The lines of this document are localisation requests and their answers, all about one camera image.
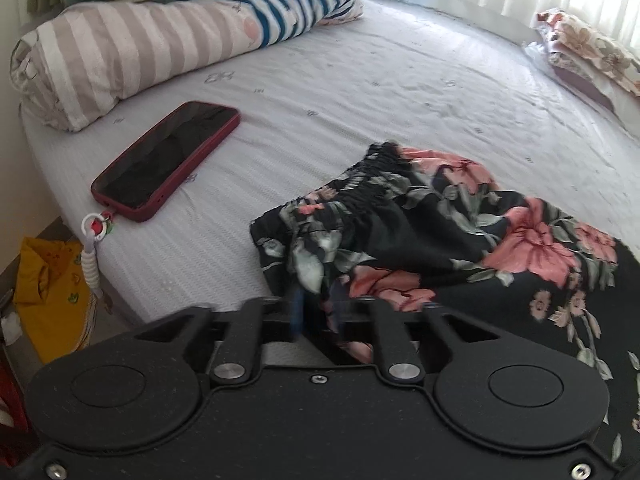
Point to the yellow cloth bag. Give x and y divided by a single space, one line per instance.
52 299

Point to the pink striped rolled blanket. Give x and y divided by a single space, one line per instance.
75 68

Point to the red cased smartphone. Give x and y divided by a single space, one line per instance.
140 180

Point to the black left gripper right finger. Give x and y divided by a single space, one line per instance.
339 304

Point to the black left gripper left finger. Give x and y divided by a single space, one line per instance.
296 307

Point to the white pillow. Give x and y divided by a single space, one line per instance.
580 77

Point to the blue white striped blanket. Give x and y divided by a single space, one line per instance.
281 20

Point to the black floral pants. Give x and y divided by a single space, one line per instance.
417 227

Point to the floral pillow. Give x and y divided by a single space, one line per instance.
608 56

